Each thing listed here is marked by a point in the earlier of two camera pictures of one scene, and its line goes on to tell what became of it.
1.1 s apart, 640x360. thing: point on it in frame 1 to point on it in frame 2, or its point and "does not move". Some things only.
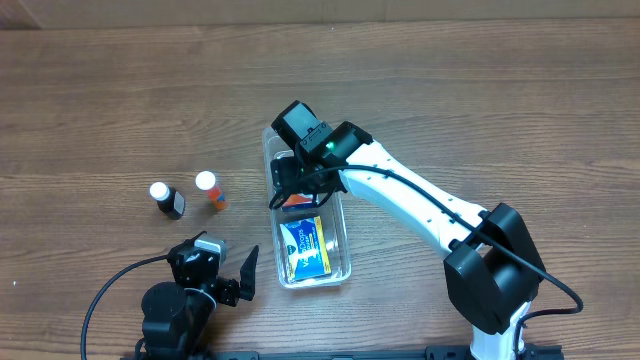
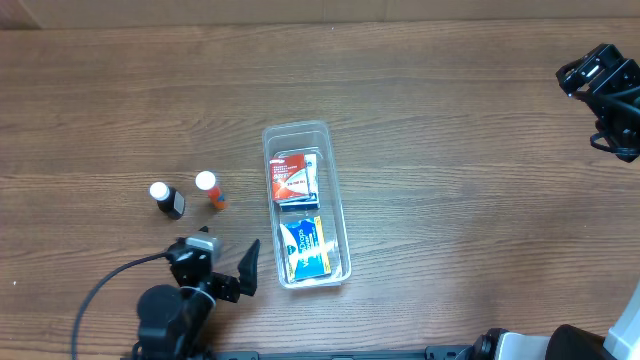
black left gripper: (228, 288) does not move
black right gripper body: (288, 176) to (587, 71)
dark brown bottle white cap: (169, 201) does not move
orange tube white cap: (205, 180) does not move
